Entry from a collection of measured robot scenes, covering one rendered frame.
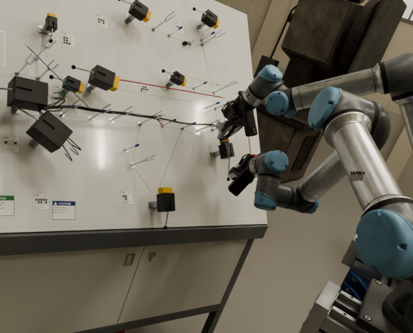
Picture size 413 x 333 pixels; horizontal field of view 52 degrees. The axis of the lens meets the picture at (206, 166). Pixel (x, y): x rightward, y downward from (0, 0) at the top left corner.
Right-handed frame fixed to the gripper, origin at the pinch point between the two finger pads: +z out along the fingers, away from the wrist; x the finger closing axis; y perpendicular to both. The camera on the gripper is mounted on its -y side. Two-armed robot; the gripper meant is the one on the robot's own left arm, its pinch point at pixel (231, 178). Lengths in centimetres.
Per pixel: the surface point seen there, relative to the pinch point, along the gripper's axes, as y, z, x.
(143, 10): 27, -12, 65
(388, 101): 439, 401, -295
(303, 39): 286, 248, -62
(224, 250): -21.6, 19.8, -20.2
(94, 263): -55, 0, 26
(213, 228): -20.1, 3.5, -5.5
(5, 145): -41, -21, 69
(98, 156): -26, -11, 47
